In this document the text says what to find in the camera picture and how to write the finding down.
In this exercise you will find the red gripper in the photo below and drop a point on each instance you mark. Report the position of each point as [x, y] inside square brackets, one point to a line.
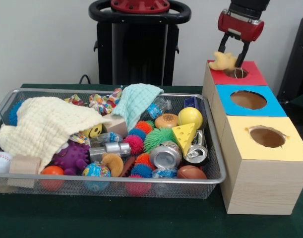
[240, 26]

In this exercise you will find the yellow plush toy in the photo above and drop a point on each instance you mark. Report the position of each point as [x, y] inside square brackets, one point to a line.
[223, 62]

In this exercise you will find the light blue waffle cloth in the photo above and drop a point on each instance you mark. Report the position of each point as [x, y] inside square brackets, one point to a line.
[134, 104]

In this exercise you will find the brown plush bear toy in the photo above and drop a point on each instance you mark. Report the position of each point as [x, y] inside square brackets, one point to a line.
[115, 163]

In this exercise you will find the wooden box with three holes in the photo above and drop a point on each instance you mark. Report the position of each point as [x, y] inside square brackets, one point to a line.
[260, 183]

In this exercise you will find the silver mesh bin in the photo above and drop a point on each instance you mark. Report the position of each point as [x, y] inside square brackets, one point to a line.
[191, 191]

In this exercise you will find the black upright panel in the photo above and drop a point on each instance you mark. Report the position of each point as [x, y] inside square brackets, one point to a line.
[297, 62]

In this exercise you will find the yellow ball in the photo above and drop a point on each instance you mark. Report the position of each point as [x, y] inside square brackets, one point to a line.
[189, 117]

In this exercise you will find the toy hamburger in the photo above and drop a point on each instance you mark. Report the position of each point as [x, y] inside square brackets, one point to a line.
[166, 120]

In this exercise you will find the yellow cheese wedge toy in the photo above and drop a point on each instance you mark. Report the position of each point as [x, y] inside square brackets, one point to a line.
[183, 136]

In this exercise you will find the green spiky ball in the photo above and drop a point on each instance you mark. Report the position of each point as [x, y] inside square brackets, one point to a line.
[158, 137]

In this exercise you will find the crushed silver can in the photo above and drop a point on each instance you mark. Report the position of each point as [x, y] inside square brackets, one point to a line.
[164, 156]

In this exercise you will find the brown toy football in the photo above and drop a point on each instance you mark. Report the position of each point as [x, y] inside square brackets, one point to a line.
[191, 172]

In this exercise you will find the globe print ball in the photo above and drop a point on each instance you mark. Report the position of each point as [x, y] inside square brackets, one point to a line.
[96, 170]

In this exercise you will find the cream waffle cloth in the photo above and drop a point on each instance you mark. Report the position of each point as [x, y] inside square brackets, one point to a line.
[47, 124]

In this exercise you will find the white baseball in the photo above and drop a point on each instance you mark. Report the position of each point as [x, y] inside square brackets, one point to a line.
[1, 162]

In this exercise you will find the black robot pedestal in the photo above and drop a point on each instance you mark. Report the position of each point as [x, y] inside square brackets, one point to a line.
[139, 49]

